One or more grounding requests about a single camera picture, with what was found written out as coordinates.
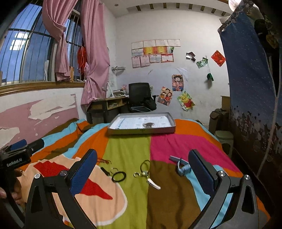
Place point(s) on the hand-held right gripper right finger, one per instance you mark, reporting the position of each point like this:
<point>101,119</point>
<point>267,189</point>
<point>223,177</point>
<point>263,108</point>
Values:
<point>201,174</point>

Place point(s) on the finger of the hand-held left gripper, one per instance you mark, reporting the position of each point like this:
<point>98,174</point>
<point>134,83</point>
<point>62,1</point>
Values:
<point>19,144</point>
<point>37,143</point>

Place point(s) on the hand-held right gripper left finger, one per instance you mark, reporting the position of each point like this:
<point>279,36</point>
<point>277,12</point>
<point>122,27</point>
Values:
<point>84,174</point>

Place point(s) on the light blue wrist watch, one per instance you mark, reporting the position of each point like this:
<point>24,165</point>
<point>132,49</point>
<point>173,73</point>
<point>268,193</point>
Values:
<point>184,169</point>

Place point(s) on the shallow grey cardboard tray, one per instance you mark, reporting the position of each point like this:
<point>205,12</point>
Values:
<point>141,131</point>

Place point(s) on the person's left hand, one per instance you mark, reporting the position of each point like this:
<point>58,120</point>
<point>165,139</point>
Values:
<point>19,189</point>

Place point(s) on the green plastic stool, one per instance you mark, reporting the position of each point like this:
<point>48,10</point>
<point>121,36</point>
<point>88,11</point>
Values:
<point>223,135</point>

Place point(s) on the colourful patchwork blanket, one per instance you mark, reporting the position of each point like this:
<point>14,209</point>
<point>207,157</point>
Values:
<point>127,149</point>

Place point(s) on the wooden window sill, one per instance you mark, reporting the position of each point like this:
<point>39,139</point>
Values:
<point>39,87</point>

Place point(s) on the brown bag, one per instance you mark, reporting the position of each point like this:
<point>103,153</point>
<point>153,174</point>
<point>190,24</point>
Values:
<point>217,119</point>

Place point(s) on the white paper tray liner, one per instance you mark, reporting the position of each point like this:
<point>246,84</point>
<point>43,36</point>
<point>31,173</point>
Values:
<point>132,122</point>

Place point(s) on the wooden desk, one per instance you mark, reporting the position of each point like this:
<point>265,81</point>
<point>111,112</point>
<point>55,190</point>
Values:
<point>99,103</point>

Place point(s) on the metal hair comb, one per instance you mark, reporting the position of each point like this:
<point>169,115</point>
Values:
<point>148,125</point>

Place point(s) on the wooden board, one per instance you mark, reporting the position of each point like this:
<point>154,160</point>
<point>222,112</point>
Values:
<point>225,102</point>

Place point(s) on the black bag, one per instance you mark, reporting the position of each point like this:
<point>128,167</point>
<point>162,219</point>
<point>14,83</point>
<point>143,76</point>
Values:
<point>149,103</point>

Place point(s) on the window with metal bars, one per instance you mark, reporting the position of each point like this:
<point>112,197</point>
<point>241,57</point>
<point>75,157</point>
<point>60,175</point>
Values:
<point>33,55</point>

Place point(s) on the red hanging cloth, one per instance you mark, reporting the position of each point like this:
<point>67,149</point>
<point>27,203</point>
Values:
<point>81,58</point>

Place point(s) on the black office chair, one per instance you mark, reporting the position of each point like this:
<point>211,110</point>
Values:
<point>138,92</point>

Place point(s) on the blue printed curtain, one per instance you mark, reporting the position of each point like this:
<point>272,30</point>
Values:
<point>246,77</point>

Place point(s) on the green paper decoration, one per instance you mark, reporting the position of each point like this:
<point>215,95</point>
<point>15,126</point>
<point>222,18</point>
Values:
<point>202,62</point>

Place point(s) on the red paper square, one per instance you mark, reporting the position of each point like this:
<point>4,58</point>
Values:
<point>218,58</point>

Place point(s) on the dark hanging cloth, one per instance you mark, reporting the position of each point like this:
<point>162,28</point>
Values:
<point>266,33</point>

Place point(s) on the yellow bear wall poster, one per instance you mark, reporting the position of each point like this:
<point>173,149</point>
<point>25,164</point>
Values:
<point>186,101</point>

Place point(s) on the cartoon family wall poster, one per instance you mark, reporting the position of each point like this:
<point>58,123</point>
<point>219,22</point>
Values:
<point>165,96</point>

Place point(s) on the cartoon figure wall poster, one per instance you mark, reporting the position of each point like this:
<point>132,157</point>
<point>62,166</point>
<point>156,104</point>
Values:
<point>177,82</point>

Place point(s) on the dark green wall ornament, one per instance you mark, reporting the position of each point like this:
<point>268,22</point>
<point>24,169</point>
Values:
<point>209,76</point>

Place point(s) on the metal wall shelf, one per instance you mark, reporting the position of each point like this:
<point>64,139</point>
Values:
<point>117,68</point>

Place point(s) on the small wall photos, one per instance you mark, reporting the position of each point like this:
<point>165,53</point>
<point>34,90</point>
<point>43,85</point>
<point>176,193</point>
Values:
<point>191,56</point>

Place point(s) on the group of wall certificates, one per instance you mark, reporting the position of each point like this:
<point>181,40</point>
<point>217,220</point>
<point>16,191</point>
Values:
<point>154,51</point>

